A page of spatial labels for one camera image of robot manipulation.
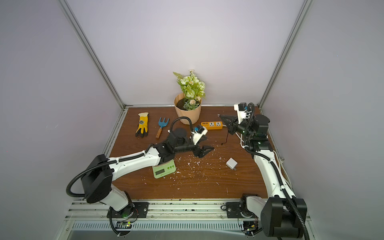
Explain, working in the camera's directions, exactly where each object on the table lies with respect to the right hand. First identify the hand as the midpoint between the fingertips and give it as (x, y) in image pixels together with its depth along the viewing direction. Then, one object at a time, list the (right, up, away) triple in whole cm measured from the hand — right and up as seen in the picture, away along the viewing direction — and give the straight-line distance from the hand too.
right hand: (223, 116), depth 71 cm
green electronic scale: (-32, -31, +14) cm, 47 cm away
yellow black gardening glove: (-52, -9, +32) cm, 62 cm away
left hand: (-6, -14, +1) cm, 15 cm away
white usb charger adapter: (+8, -29, +16) cm, 34 cm away
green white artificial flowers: (-15, +17, +21) cm, 31 cm away
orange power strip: (-1, -6, +35) cm, 35 cm away
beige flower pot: (-19, +7, +26) cm, 33 cm away
